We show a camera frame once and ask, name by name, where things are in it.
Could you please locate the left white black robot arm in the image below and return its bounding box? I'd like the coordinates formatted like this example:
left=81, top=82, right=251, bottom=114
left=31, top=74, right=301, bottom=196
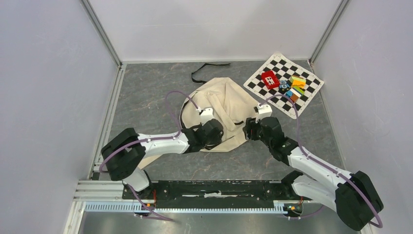
left=99, top=119, right=224, bottom=199

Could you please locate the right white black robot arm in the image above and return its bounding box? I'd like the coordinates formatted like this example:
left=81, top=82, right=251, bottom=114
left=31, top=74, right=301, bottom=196
left=243, top=117, right=384, bottom=231

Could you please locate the blue orange toy block stack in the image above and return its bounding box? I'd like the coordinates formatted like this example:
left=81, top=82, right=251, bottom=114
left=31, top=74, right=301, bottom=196
left=285, top=88, right=302, bottom=103

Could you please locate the blue owl toy figure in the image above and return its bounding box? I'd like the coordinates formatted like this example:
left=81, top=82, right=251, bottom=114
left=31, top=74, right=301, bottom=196
left=279, top=80, right=291, bottom=94

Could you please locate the red toy block house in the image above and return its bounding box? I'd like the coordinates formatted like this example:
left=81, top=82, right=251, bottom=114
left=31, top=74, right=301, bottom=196
left=261, top=70, right=280, bottom=90

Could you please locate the green orange toy block stack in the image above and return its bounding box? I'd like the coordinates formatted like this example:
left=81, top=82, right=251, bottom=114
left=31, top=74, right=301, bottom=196
left=289, top=76, right=306, bottom=94

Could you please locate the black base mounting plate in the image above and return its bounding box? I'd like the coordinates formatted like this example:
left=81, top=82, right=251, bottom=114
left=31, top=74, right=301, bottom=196
left=138, top=180, right=308, bottom=209

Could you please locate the black white checkerboard mat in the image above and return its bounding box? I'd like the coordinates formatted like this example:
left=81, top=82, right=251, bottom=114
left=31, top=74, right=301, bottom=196
left=244, top=53, right=324, bottom=119

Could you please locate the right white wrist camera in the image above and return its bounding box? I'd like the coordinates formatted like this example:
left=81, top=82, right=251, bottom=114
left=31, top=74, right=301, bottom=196
left=254, top=104, right=272, bottom=121

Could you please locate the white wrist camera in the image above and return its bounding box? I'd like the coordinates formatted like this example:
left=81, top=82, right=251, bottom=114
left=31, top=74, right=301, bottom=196
left=254, top=104, right=272, bottom=121
left=196, top=107, right=214, bottom=125

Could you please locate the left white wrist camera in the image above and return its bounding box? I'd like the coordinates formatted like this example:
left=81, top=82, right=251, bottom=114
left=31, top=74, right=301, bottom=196
left=196, top=107, right=214, bottom=125

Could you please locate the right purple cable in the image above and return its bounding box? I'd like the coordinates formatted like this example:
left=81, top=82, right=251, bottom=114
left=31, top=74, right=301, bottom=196
left=256, top=94, right=384, bottom=229

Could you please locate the white slotted cable duct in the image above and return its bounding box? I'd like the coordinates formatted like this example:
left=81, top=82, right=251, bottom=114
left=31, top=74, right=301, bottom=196
left=84, top=201, right=298, bottom=215

